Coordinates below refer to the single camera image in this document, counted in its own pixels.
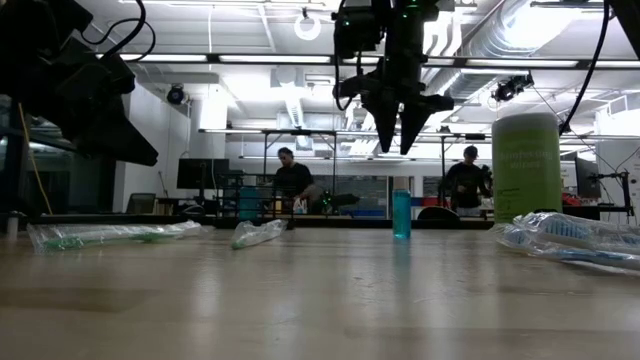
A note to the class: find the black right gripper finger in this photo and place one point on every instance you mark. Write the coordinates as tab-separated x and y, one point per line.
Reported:
410	122
384	120

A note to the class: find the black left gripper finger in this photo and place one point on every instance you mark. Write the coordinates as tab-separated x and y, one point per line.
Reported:
115	135

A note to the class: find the green white toothbrush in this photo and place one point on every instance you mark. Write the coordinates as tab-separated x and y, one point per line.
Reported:
255	234
100	234

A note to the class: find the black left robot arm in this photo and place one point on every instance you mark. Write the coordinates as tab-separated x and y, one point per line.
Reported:
30	20

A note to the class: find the black background robot arm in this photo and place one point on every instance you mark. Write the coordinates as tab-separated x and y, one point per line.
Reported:
340	200

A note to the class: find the dark office chair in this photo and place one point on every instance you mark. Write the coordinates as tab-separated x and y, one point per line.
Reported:
140	203

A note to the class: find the blue storage bin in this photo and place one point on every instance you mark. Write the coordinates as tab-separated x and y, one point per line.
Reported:
417	201

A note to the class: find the person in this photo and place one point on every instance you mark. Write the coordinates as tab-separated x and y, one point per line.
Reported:
295	180
465	182

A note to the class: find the red storage bin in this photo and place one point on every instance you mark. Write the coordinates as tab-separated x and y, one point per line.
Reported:
431	201

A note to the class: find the black computer monitor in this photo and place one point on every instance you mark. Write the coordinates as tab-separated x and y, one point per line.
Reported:
200	174
586	177

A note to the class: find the long ceiling light strip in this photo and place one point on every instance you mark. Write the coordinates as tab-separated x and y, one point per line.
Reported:
520	63
275	59
170	58

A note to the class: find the green disinfecting wipes canister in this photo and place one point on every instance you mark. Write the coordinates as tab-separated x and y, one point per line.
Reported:
525	170

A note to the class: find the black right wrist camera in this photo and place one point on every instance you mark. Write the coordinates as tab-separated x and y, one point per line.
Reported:
352	30

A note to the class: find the black workstation frame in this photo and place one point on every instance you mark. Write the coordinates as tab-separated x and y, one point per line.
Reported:
300	132

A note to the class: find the silver ventilation duct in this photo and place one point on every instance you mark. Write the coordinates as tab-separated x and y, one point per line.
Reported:
492	30

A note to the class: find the black ceiling camera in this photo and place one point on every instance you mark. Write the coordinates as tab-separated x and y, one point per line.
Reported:
507	90

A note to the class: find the black aluminium table frame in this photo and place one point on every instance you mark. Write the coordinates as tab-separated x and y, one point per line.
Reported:
350	222

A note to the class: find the short white post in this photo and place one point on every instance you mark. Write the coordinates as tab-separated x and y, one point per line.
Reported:
12	227

